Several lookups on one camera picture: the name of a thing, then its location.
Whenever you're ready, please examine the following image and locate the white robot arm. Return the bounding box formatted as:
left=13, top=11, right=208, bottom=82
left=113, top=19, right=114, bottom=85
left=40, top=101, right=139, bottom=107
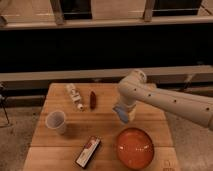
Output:
left=113, top=69, right=213, bottom=131

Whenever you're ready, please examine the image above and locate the white plastic bottle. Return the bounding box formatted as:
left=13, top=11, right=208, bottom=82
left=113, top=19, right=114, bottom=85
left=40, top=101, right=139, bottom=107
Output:
left=66, top=83, right=84, bottom=111

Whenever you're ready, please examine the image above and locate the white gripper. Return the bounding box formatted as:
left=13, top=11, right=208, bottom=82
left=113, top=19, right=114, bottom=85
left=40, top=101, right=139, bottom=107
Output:
left=114, top=100, right=136, bottom=118

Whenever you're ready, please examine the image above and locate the orange ceramic bowl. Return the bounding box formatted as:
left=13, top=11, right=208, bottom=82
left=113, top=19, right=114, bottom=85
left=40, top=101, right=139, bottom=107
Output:
left=116, top=128, right=154, bottom=170

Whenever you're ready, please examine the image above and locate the clear plastic cup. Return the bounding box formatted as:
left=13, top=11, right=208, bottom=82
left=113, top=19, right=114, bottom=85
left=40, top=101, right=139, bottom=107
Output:
left=45, top=110, right=67, bottom=135

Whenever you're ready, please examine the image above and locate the red sausage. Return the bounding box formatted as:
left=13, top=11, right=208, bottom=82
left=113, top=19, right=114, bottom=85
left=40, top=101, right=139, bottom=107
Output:
left=90, top=91, right=97, bottom=110

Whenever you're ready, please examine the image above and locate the black red snack box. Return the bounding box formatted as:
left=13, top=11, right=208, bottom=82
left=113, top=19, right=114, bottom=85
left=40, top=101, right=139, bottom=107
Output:
left=75, top=136, right=101, bottom=169

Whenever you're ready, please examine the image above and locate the wooden railing shelf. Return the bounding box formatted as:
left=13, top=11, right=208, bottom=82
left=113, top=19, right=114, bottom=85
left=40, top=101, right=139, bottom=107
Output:
left=0, top=0, right=213, bottom=30

